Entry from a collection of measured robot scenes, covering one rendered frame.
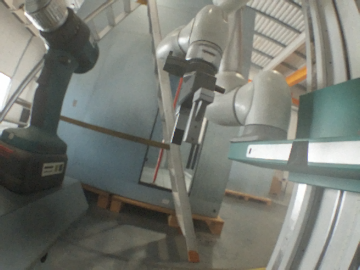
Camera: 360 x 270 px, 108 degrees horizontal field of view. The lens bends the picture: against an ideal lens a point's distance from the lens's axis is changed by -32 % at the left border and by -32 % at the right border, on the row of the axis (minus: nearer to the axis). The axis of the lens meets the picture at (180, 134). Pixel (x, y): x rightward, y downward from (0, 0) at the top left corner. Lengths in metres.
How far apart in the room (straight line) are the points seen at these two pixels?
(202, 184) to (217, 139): 0.53
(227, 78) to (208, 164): 1.49
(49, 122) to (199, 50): 0.35
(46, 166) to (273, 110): 0.57
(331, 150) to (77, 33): 0.43
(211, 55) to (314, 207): 0.54
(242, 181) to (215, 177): 3.94
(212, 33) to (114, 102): 1.82
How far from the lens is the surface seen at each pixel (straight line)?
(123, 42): 2.51
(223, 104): 0.71
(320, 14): 0.99
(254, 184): 6.13
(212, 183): 2.17
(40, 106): 0.26
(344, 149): 0.36
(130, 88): 2.21
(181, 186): 1.34
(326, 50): 0.84
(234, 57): 0.82
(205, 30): 0.49
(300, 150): 0.44
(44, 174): 0.25
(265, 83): 0.65
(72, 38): 0.26
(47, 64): 0.26
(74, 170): 2.30
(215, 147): 2.15
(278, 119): 0.61
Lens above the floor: 0.74
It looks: 7 degrees up
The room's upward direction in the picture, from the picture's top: 15 degrees clockwise
